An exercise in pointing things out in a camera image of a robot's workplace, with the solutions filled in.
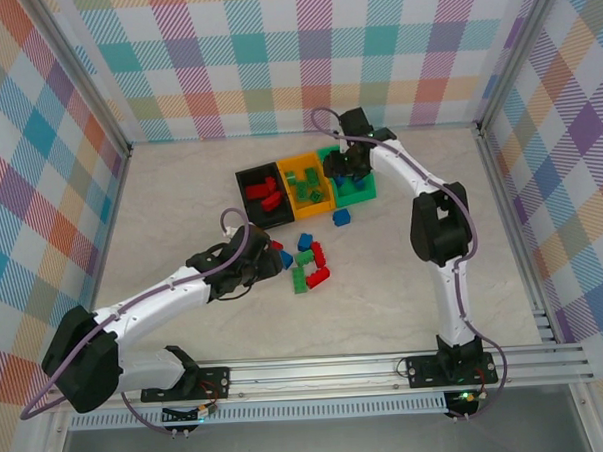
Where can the green plastic container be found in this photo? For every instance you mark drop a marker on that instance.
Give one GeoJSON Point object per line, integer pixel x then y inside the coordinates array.
{"type": "Point", "coordinates": [355, 197]}

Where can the yellow plastic container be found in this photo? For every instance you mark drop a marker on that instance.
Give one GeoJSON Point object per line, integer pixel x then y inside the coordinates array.
{"type": "Point", "coordinates": [313, 211]}

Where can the aluminium side rail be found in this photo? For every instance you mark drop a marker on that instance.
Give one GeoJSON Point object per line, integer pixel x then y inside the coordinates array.
{"type": "Point", "coordinates": [110, 219]}
{"type": "Point", "coordinates": [517, 236]}

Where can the small controller board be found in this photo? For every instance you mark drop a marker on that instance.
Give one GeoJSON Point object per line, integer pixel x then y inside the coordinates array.
{"type": "Point", "coordinates": [464, 398]}
{"type": "Point", "coordinates": [199, 413]}

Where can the long aluminium base rail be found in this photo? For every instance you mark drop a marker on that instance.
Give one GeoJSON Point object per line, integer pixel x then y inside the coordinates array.
{"type": "Point", "coordinates": [313, 378]}

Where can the black plastic container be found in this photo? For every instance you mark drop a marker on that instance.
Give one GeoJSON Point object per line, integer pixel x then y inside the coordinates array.
{"type": "Point", "coordinates": [253, 215]}

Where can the blue lego brick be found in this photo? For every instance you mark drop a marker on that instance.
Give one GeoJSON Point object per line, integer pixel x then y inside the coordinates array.
{"type": "Point", "coordinates": [285, 259]}
{"type": "Point", "coordinates": [341, 217]}
{"type": "Point", "coordinates": [360, 182]}
{"type": "Point", "coordinates": [338, 180]}
{"type": "Point", "coordinates": [306, 241]}

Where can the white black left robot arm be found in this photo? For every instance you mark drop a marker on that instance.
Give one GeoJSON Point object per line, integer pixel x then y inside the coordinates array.
{"type": "Point", "coordinates": [154, 297]}

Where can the aluminium frame post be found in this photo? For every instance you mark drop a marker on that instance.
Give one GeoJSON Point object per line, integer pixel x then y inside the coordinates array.
{"type": "Point", "coordinates": [518, 51]}
{"type": "Point", "coordinates": [87, 80]}

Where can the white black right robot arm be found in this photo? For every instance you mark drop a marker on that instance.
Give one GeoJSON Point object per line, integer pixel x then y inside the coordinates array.
{"type": "Point", "coordinates": [452, 304]}

